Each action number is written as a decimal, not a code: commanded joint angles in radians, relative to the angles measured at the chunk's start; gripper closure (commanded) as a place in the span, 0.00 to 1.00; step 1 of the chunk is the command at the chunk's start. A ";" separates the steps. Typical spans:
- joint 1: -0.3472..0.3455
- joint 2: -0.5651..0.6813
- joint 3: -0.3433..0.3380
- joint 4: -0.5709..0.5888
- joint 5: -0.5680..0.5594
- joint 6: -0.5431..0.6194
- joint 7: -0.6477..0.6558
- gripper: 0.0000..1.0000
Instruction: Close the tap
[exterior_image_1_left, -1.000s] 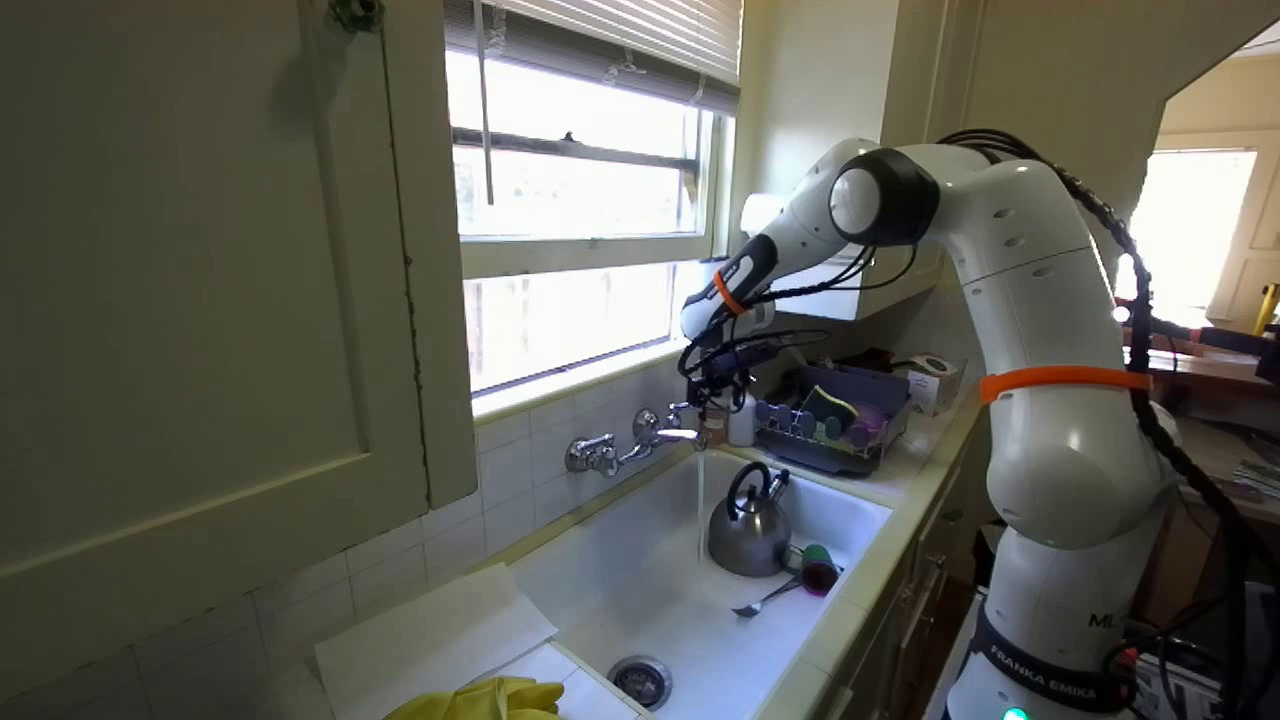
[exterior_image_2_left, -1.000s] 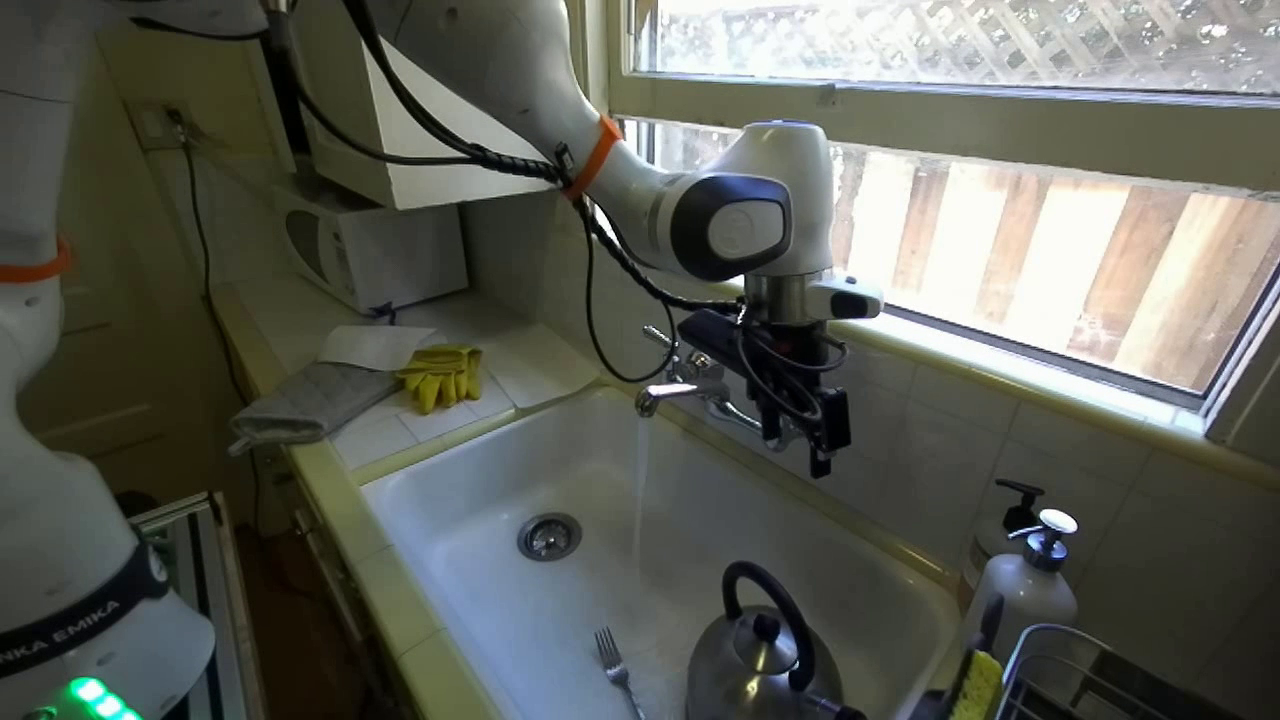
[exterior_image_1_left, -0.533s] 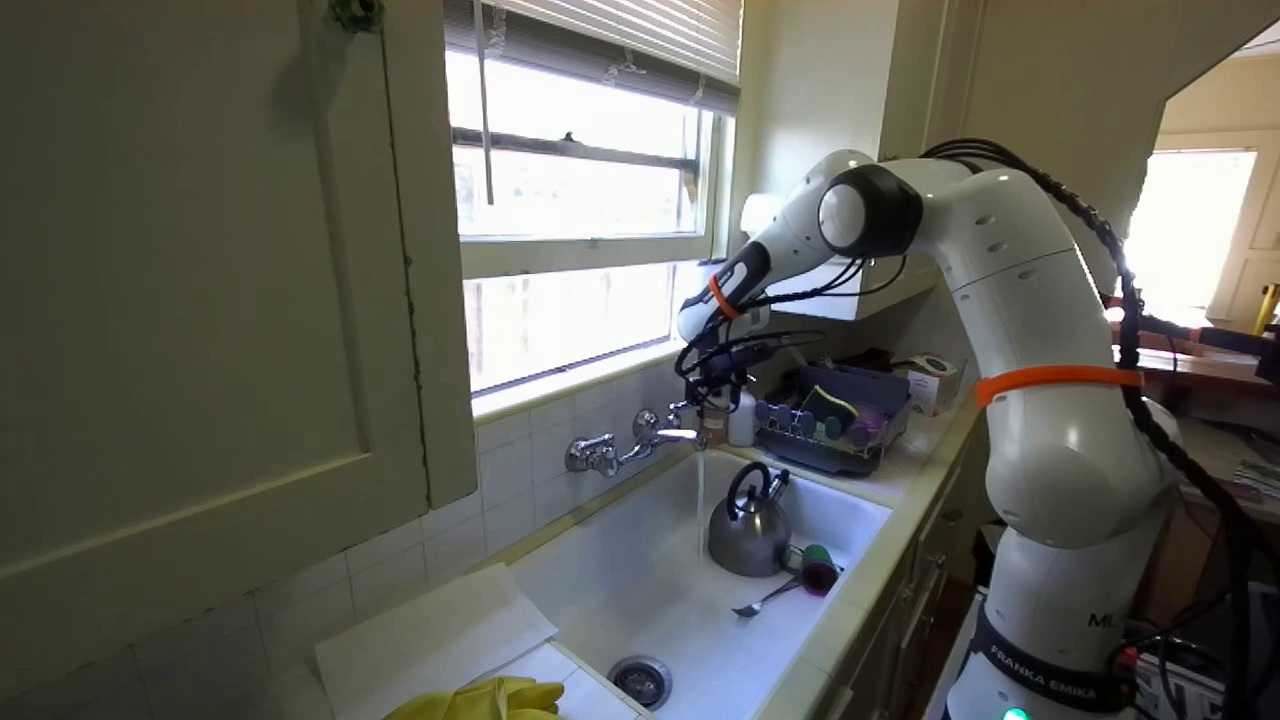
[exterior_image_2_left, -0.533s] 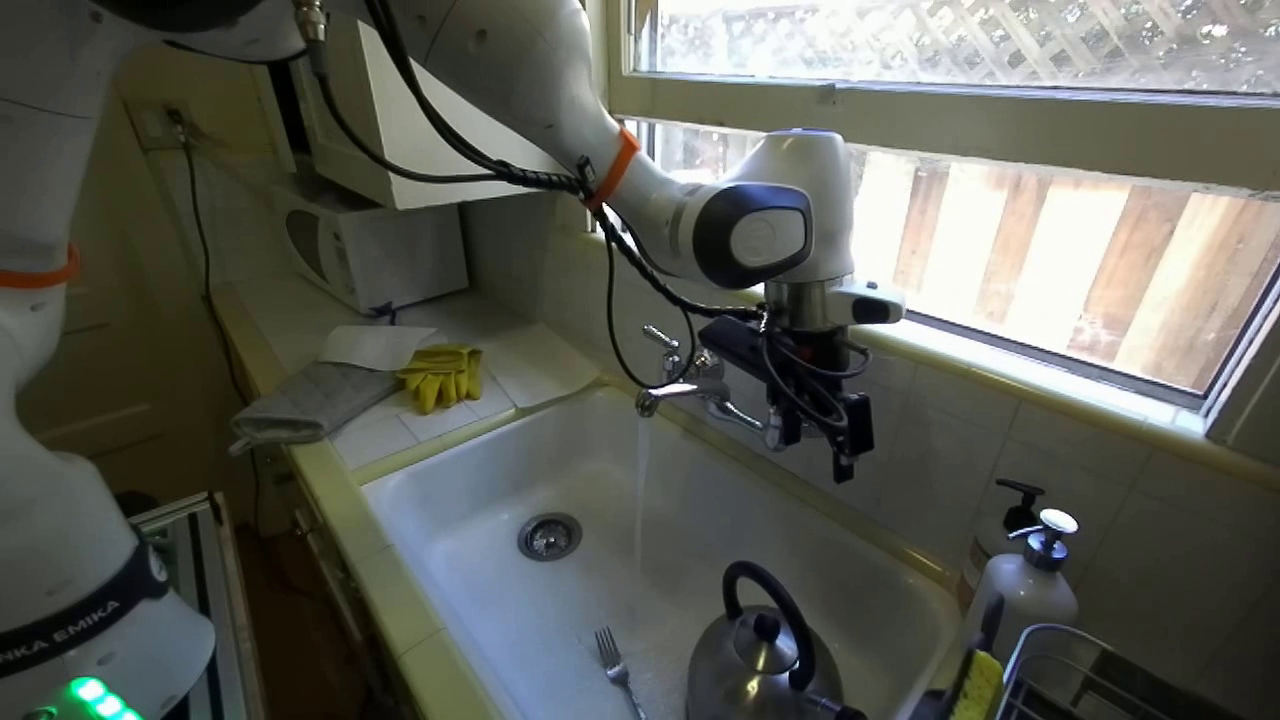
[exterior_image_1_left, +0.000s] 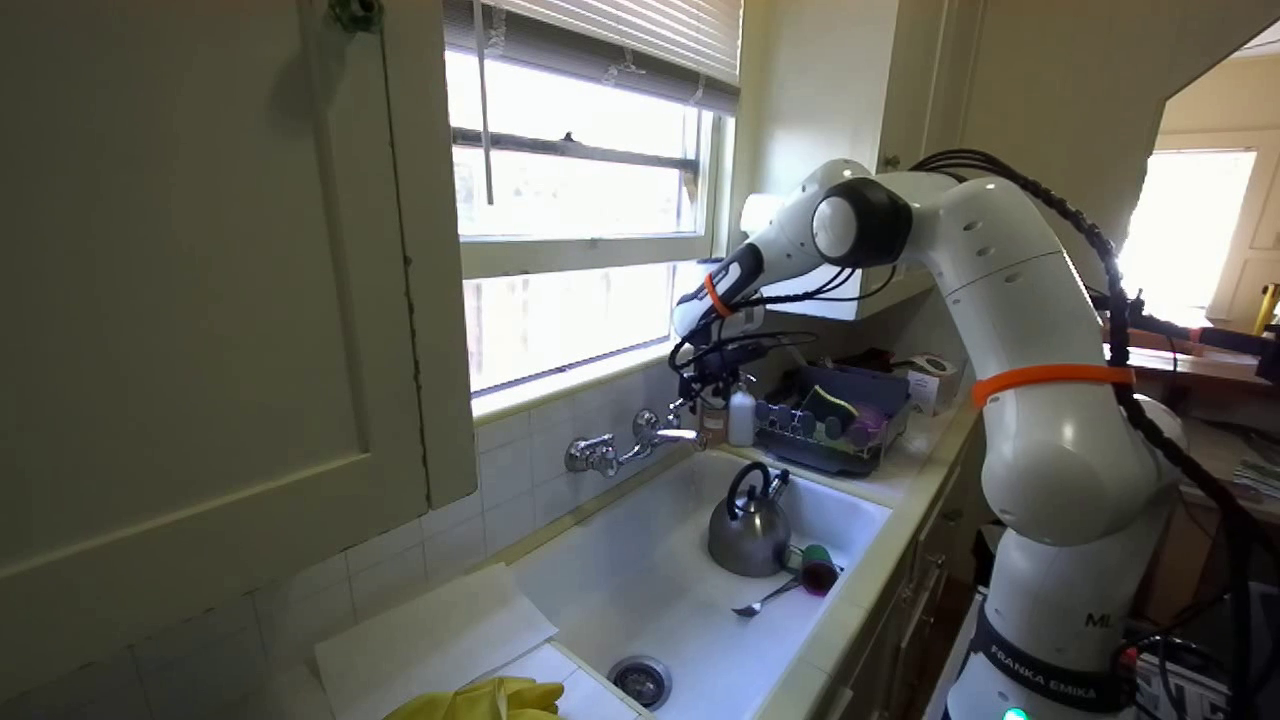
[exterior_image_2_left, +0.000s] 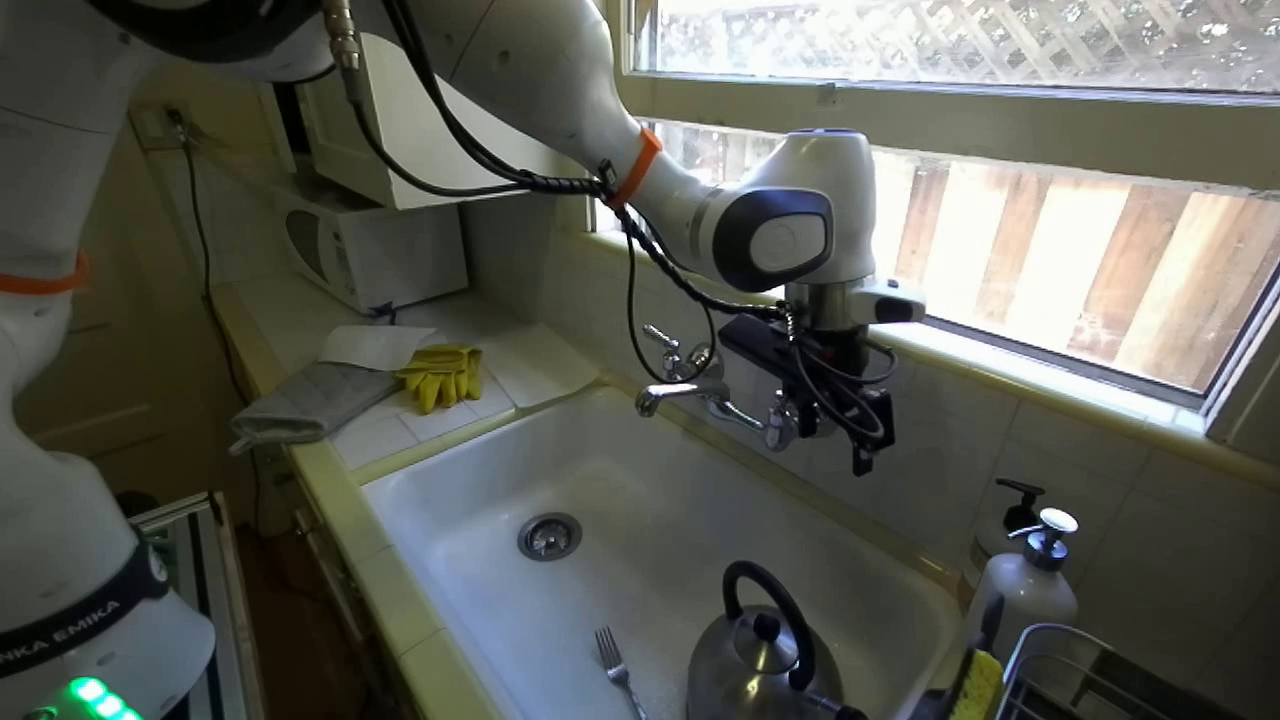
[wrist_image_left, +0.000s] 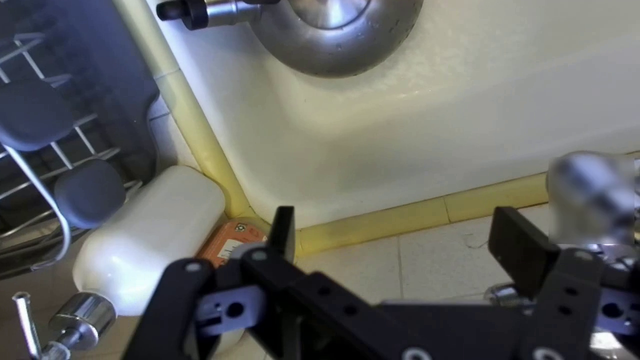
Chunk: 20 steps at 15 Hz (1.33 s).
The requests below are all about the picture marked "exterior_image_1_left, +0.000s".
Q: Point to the green sponge in sink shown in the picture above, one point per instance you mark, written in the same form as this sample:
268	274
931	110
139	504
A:
814	564

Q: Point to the metal sink drain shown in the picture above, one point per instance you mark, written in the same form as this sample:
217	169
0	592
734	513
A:
640	683

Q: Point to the white soap pump bottle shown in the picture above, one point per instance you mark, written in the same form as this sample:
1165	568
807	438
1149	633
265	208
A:
743	415

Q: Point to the window with white frame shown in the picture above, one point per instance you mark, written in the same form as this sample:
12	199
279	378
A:
591	154

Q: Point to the metal spoon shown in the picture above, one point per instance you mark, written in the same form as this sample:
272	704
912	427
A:
756	604

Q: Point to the steel kettle black handle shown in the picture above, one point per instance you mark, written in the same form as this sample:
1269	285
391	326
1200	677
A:
748	529

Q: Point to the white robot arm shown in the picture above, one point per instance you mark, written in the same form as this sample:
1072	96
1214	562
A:
1066	466

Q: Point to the dish drying rack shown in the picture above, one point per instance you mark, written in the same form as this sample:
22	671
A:
835	421

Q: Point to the yellow rubber glove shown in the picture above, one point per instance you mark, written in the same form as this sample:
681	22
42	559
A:
506	698

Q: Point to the white kitchen sink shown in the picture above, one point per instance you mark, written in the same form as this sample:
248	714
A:
636	580

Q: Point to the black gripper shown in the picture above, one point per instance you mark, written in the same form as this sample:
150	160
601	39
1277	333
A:
708	366

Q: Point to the white cabinet door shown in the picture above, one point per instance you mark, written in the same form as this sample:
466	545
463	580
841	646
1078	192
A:
229	306

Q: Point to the chrome wall tap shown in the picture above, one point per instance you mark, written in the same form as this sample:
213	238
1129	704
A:
648	430

